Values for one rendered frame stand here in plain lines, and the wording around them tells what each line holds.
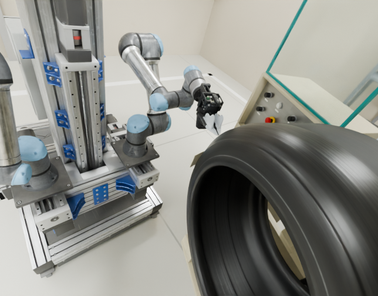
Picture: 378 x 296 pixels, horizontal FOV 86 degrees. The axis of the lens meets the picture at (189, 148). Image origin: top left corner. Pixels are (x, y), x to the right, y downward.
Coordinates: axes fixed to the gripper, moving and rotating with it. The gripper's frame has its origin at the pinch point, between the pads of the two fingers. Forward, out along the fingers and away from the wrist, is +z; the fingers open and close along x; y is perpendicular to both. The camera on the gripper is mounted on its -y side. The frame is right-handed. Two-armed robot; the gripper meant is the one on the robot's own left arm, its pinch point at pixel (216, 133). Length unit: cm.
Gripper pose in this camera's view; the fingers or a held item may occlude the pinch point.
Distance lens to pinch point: 72.7
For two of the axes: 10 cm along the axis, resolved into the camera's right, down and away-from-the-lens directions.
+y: 2.8, -6.1, -7.4
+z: 2.7, 7.9, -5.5
